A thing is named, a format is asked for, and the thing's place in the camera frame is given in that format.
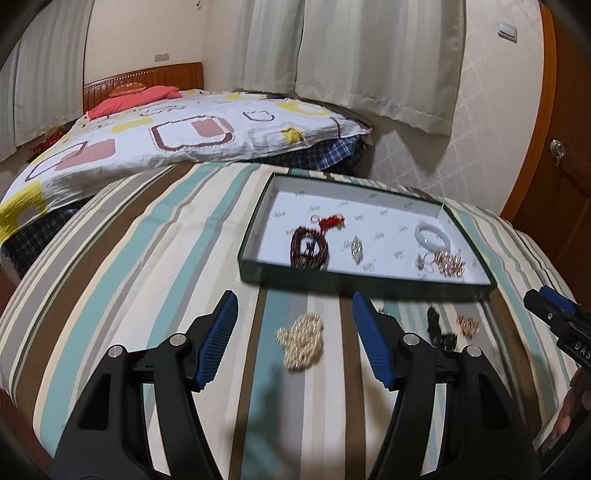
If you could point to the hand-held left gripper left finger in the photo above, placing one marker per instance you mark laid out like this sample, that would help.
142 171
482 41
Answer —
217 341

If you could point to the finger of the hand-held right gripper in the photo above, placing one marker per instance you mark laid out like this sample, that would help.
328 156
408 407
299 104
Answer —
556 296
538 305

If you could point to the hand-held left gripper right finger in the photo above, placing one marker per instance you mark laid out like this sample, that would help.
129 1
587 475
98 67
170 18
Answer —
371 341

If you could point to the rhinestone brooch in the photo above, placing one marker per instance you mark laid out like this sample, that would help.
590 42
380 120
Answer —
356 249

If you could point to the white jade bangle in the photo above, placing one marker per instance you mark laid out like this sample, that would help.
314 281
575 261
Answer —
420 233

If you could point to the shallow dark green box tray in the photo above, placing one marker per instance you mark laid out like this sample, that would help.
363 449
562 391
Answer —
383 217

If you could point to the red tassel gold charm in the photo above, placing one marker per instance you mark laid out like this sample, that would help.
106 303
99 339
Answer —
332 222

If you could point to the person's right hand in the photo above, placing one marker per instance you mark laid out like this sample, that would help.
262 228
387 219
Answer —
564 415

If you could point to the striped tablecloth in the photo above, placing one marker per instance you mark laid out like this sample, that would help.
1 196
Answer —
138 277

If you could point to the brown wooden door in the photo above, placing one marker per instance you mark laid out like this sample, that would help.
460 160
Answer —
568 184

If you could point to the metal door lock with keys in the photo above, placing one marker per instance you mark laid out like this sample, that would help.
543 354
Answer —
557 148

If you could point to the bed with patterned sheet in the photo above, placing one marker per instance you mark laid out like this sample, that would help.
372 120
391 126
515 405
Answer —
258 138

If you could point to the pink pillow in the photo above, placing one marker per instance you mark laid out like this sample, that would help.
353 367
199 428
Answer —
124 104

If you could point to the red box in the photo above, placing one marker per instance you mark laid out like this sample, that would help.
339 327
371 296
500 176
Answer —
41 145

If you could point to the brown plush toy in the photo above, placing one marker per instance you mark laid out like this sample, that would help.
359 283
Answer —
54 134

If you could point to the orange round cushion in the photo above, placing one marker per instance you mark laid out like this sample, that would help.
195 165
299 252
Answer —
129 88

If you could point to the wooden bed headboard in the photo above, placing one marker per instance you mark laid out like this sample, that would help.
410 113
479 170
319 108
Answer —
175 74

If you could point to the white window curtain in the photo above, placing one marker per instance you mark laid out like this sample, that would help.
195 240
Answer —
268 46
46 69
378 55

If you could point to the grey light switch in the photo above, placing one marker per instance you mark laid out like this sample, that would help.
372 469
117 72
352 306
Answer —
507 31

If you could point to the wall power socket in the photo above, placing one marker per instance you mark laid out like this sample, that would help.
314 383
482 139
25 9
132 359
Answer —
162 57

